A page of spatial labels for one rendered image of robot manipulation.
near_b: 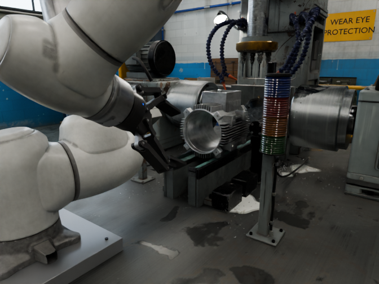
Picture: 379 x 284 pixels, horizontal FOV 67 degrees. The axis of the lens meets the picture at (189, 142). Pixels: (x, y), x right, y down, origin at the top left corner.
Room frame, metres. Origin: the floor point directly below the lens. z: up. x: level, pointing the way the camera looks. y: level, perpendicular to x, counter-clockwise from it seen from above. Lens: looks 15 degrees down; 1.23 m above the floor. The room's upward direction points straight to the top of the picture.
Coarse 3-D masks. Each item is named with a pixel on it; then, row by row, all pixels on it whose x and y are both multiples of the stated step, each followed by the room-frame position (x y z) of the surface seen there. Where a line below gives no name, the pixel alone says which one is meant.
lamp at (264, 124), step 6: (264, 120) 0.66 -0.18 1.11; (270, 120) 0.64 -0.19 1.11; (276, 120) 0.64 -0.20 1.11; (282, 120) 0.64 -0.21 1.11; (264, 126) 0.66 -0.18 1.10; (270, 126) 0.64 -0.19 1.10; (276, 126) 0.64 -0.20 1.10; (282, 126) 0.64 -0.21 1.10; (264, 132) 0.66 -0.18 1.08; (270, 132) 0.64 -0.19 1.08; (276, 132) 0.64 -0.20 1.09; (282, 132) 0.64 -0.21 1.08
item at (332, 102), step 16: (304, 96) 1.06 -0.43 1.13; (320, 96) 1.03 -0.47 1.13; (336, 96) 1.00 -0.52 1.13; (352, 96) 1.00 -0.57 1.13; (288, 112) 1.07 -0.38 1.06; (304, 112) 1.03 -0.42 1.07; (320, 112) 1.00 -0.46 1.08; (336, 112) 0.97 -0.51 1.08; (352, 112) 1.01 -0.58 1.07; (288, 128) 1.06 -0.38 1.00; (304, 128) 1.03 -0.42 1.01; (320, 128) 0.99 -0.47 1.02; (336, 128) 0.96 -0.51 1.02; (352, 128) 1.00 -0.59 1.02; (304, 144) 1.07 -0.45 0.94; (320, 144) 1.02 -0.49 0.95; (336, 144) 0.99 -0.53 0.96
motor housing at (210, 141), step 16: (192, 112) 0.98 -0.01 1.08; (208, 112) 0.94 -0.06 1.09; (224, 112) 0.99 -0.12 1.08; (192, 128) 1.04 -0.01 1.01; (208, 128) 1.13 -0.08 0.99; (224, 128) 0.92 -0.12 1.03; (240, 128) 1.00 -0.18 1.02; (192, 144) 1.00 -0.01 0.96; (208, 144) 1.04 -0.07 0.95; (224, 144) 0.92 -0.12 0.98
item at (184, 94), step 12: (180, 84) 1.43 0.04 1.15; (192, 84) 1.39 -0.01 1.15; (204, 84) 1.37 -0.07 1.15; (168, 96) 1.43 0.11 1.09; (180, 96) 1.37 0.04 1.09; (192, 96) 1.33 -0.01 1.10; (180, 108) 1.35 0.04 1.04; (192, 108) 1.31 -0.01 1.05; (180, 120) 1.37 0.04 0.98; (216, 120) 1.44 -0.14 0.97
